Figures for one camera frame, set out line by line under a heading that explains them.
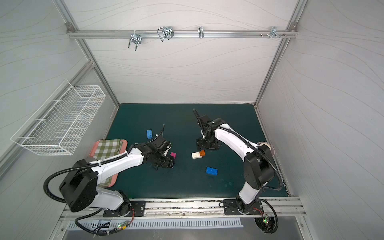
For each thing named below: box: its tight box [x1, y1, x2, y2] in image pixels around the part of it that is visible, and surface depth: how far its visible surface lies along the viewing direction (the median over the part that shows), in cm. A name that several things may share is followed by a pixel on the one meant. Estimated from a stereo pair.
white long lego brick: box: [191, 152, 203, 160], surface depth 92 cm
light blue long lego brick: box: [146, 129, 153, 140], surface depth 103 cm
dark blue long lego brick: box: [206, 167, 218, 176], surface depth 87 cm
